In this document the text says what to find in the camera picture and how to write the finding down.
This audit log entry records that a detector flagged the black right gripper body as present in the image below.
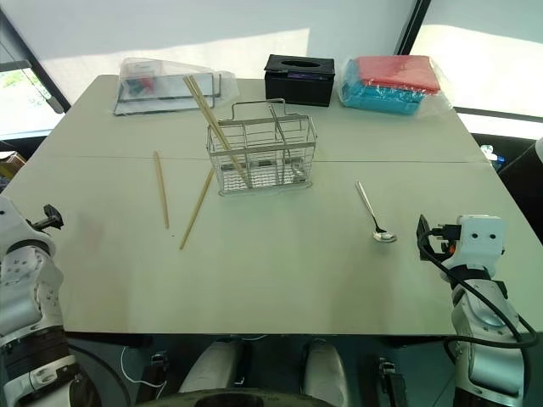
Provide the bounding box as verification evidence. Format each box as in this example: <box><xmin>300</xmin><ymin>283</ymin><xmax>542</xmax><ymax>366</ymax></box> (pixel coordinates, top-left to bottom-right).
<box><xmin>428</xmin><ymin>222</ymin><xmax>462</xmax><ymax>256</ymax></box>

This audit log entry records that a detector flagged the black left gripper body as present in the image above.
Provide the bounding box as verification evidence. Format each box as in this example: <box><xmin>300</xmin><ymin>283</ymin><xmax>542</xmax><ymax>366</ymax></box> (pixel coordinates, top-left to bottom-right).
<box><xmin>24</xmin><ymin>203</ymin><xmax>65</xmax><ymax>232</ymax></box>

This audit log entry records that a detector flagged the silver metal spoon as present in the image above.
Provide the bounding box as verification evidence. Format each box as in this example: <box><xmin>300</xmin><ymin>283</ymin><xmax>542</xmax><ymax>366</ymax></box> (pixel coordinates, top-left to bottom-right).
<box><xmin>355</xmin><ymin>180</ymin><xmax>399</xmax><ymax>244</ymax></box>

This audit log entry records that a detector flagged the black chair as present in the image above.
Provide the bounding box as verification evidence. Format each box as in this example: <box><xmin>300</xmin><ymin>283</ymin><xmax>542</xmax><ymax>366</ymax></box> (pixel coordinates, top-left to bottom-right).
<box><xmin>496</xmin><ymin>139</ymin><xmax>543</xmax><ymax>205</ymax></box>

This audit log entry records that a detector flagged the wooden chopstick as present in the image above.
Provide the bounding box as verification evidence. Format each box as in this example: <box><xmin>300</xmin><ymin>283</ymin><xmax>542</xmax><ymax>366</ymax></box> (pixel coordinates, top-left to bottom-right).
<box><xmin>153</xmin><ymin>150</ymin><xmax>171</xmax><ymax>231</ymax></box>
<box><xmin>182</xmin><ymin>75</ymin><xmax>246</xmax><ymax>181</ymax></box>
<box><xmin>178</xmin><ymin>168</ymin><xmax>216</xmax><ymax>251</ymax></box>
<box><xmin>188</xmin><ymin>75</ymin><xmax>249</xmax><ymax>177</ymax></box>

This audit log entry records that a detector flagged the blue folded cloth pack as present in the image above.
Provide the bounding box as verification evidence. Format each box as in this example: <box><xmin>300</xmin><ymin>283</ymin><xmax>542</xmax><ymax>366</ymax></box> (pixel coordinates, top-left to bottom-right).
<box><xmin>339</xmin><ymin>59</ymin><xmax>429</xmax><ymax>117</ymax></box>

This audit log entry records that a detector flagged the red folded cloth pack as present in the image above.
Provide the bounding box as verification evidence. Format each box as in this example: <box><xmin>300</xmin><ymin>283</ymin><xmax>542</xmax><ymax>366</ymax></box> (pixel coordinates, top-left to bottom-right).
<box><xmin>354</xmin><ymin>54</ymin><xmax>440</xmax><ymax>96</ymax></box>

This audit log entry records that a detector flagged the white robot leg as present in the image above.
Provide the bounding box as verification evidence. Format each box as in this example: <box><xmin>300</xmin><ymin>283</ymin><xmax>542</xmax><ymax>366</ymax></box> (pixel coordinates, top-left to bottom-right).
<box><xmin>301</xmin><ymin>338</ymin><xmax>350</xmax><ymax>407</ymax></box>
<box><xmin>176</xmin><ymin>340</ymin><xmax>248</xmax><ymax>395</ymax></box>

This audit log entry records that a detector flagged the black tissue box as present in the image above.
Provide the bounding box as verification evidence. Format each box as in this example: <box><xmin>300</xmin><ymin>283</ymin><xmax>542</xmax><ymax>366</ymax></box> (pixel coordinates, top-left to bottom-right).
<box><xmin>264</xmin><ymin>53</ymin><xmax>337</xmax><ymax>108</ymax></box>

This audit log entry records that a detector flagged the clear plastic bag with rack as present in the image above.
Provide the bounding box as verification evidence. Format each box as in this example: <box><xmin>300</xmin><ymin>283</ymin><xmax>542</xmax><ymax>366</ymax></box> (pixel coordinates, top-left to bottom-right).
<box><xmin>113</xmin><ymin>56</ymin><xmax>239</xmax><ymax>117</ymax></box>

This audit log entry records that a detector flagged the dark rounded robot waist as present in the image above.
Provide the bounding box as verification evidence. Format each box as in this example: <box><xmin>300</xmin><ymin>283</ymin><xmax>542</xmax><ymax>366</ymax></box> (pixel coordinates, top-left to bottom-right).
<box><xmin>154</xmin><ymin>383</ymin><xmax>309</xmax><ymax>407</ymax></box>

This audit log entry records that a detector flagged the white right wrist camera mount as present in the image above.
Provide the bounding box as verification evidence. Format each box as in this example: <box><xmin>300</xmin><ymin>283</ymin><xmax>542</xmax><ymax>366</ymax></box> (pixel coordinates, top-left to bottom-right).
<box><xmin>447</xmin><ymin>215</ymin><xmax>507</xmax><ymax>270</ymax></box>

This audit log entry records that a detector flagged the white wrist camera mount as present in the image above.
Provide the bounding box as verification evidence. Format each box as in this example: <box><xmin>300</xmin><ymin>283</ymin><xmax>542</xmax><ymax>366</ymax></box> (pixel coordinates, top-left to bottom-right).
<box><xmin>447</xmin><ymin>215</ymin><xmax>507</xmax><ymax>270</ymax></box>
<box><xmin>0</xmin><ymin>196</ymin><xmax>57</xmax><ymax>256</ymax></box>

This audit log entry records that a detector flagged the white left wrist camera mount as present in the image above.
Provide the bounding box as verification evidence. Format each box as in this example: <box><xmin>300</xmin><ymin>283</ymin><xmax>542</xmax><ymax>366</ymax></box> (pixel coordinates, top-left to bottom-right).
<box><xmin>0</xmin><ymin>196</ymin><xmax>57</xmax><ymax>256</ymax></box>

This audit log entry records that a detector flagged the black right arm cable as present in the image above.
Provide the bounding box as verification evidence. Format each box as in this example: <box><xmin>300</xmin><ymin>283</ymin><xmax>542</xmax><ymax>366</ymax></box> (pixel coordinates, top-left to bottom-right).
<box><xmin>418</xmin><ymin>228</ymin><xmax>537</xmax><ymax>374</ymax></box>

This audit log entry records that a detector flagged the black window frame post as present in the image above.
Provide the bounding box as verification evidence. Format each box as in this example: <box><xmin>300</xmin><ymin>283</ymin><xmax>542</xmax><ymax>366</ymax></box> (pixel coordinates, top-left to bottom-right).
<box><xmin>0</xmin><ymin>7</ymin><xmax>72</xmax><ymax>114</ymax></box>
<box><xmin>391</xmin><ymin>0</ymin><xmax>430</xmax><ymax>57</ymax></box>

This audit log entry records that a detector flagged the metal wire cutlery basket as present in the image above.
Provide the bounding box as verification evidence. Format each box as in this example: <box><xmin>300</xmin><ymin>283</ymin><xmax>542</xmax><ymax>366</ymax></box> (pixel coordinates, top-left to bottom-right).
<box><xmin>206</xmin><ymin>98</ymin><xmax>316</xmax><ymax>198</ymax></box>

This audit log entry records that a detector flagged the thin white cable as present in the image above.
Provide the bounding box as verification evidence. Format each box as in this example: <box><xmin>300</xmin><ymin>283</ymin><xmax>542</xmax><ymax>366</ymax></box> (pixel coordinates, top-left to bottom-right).
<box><xmin>120</xmin><ymin>345</ymin><xmax>167</xmax><ymax>389</ymax></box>

